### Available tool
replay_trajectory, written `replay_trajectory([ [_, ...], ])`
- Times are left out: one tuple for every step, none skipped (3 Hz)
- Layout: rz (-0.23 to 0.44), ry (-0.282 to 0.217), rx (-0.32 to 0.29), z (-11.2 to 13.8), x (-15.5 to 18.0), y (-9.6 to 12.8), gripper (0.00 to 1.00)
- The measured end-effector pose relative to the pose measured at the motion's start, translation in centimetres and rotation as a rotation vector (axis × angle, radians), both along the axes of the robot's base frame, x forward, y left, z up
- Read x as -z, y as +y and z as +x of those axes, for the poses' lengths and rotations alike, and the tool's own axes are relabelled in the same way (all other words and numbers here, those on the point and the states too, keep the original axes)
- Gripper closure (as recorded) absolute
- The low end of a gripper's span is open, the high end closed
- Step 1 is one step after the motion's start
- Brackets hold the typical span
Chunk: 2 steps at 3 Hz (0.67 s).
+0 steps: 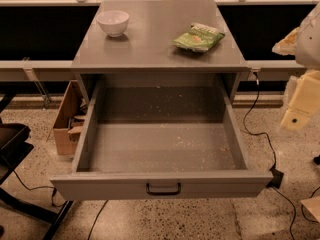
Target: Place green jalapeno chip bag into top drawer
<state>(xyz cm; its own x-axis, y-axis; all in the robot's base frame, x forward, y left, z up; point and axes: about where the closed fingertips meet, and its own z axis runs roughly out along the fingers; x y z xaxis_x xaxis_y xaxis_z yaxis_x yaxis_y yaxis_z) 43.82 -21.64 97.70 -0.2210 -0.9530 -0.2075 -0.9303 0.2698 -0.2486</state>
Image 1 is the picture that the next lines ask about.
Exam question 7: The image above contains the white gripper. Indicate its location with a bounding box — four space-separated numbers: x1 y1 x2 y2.
272 28 320 131

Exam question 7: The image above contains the green jalapeno chip bag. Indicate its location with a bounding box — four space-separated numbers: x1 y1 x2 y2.
172 23 225 53

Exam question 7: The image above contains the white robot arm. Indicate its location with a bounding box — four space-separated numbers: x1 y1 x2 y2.
272 3 320 131

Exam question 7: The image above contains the open grey top drawer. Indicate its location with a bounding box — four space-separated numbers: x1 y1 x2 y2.
51 75 272 201

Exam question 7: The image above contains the black power adapter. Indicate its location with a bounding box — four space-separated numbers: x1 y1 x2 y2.
267 167 284 189

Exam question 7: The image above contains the cardboard sheet corner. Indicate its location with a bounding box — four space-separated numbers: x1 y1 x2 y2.
301 196 320 222

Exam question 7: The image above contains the white ceramic bowl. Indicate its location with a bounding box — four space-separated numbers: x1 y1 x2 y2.
96 10 129 37

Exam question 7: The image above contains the open cardboard box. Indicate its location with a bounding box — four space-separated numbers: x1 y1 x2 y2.
53 80 87 155

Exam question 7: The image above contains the black power cable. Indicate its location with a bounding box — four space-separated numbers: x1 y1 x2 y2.
242 71 298 240

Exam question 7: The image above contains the black drawer handle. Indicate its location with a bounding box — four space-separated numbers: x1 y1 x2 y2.
146 183 181 196

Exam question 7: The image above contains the thin black floor cable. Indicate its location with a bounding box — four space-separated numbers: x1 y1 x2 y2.
87 199 110 240

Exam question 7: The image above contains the black cart frame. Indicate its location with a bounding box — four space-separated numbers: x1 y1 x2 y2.
0 99 66 240

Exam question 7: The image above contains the grey metal rail bench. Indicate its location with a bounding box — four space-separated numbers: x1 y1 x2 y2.
0 0 320 83

